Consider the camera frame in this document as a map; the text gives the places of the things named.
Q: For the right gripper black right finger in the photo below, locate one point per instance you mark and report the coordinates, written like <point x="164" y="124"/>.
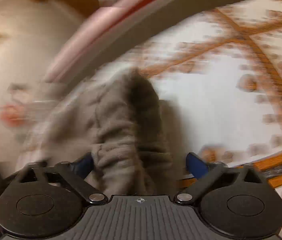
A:
<point x="234" y="202"/>

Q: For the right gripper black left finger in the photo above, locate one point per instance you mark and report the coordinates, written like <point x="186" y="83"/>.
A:
<point x="42" y="202"/>

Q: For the grey-brown fleece pants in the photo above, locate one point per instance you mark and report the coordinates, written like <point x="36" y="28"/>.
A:
<point x="118" y="122"/>

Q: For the red box on cabinet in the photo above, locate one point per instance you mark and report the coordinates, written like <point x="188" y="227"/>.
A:
<point x="13" y="115"/>

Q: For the orange heart patterned bedsheet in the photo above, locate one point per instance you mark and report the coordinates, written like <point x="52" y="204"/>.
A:
<point x="218" y="75"/>

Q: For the large bed with pink sheet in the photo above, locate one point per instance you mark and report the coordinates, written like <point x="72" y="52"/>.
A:
<point x="111" y="31"/>

